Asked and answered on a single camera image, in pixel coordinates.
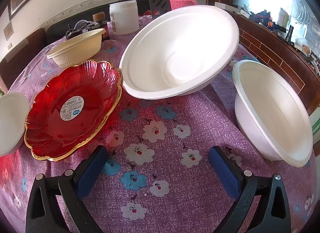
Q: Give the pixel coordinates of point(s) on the large white foam bowl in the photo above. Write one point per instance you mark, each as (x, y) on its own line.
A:
(175, 47)

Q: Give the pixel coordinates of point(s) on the cream plastic bowl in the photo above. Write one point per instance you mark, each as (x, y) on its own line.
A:
(75, 47)

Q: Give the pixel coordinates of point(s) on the white plastic jar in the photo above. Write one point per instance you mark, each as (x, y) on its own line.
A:
(125, 20)

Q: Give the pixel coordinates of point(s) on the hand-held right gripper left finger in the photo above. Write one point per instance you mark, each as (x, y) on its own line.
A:
(91, 170)

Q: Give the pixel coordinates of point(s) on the black flashlight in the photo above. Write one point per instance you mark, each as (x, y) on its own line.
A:
(290, 32)

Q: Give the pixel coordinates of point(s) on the black phone stand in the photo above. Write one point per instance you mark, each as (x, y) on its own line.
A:
(160, 3)

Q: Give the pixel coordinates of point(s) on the geared motor metal plate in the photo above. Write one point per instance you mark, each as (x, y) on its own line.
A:
(93, 25)

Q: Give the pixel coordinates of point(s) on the small wall frame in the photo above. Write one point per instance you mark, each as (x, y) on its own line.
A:
(8, 30)

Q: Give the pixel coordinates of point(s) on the geared motor black body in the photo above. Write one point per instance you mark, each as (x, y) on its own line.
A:
(73, 32)

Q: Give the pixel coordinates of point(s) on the red glass plate gold rim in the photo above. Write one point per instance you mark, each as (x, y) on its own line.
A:
(50, 127)

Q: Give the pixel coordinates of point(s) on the purple floral tablecloth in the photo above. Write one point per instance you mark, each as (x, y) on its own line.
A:
(175, 173)

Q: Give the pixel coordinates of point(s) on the black sofa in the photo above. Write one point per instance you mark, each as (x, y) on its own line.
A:
(57, 29)

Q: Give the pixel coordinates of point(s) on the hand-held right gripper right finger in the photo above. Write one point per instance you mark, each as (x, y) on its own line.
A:
(222, 170)

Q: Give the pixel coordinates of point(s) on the dark can with tape roll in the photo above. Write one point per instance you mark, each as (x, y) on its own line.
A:
(106, 31)

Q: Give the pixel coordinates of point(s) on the white bottle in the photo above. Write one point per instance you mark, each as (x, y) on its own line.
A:
(284, 17)

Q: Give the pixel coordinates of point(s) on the brown chair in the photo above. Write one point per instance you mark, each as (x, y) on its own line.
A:
(22, 52)

